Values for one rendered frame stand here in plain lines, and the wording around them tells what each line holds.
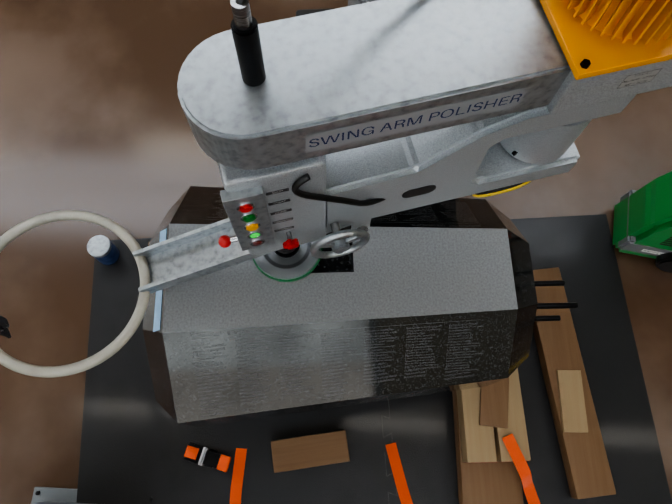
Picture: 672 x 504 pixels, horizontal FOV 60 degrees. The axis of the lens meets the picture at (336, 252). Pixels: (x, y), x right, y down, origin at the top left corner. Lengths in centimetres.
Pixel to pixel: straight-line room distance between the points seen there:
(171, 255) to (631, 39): 126
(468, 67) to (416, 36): 11
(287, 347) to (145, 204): 135
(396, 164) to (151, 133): 197
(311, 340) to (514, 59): 104
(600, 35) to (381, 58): 37
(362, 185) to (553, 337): 160
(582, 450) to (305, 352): 133
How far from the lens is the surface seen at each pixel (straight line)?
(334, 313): 174
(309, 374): 185
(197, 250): 172
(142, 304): 173
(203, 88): 102
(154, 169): 297
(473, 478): 252
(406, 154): 129
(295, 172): 111
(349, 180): 126
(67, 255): 293
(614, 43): 114
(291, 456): 242
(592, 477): 269
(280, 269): 175
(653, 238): 283
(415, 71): 104
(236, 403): 192
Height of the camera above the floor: 255
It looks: 71 degrees down
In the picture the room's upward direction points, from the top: 3 degrees clockwise
